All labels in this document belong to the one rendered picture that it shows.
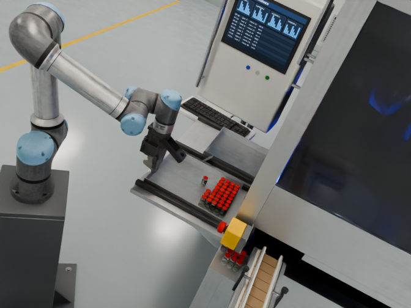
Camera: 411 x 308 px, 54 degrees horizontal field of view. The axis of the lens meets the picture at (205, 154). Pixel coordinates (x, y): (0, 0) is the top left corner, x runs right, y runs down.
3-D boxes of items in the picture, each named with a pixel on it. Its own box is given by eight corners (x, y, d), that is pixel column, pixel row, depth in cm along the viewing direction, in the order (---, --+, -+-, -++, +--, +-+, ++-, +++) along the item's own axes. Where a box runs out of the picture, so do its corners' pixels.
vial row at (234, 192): (236, 194, 169) (241, 186, 167) (222, 219, 155) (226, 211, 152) (232, 191, 170) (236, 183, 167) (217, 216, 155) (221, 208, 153)
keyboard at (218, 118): (250, 132, 227) (251, 129, 225) (240, 142, 216) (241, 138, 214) (191, 98, 236) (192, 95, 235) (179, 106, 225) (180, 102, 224)
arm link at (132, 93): (123, 95, 132) (155, 104, 134) (129, 80, 141) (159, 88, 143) (118, 115, 136) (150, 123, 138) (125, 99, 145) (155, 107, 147)
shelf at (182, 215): (282, 161, 204) (284, 157, 202) (241, 253, 147) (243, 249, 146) (199, 119, 210) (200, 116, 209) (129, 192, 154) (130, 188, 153)
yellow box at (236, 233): (244, 239, 139) (252, 226, 135) (238, 253, 133) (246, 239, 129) (225, 229, 140) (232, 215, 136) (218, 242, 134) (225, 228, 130)
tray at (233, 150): (282, 162, 198) (285, 157, 196) (269, 191, 178) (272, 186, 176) (221, 132, 203) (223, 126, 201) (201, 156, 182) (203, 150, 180)
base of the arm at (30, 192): (6, 202, 142) (7, 182, 136) (13, 173, 153) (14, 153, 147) (52, 205, 147) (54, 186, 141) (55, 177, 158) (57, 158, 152)
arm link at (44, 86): (25, 156, 149) (8, 9, 116) (40, 134, 161) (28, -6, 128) (58, 161, 150) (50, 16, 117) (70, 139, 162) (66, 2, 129)
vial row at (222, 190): (227, 189, 170) (231, 181, 167) (212, 213, 156) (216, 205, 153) (222, 186, 170) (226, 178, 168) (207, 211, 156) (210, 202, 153)
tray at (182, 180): (240, 189, 173) (243, 183, 171) (219, 226, 152) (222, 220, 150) (172, 153, 178) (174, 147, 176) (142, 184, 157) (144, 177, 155)
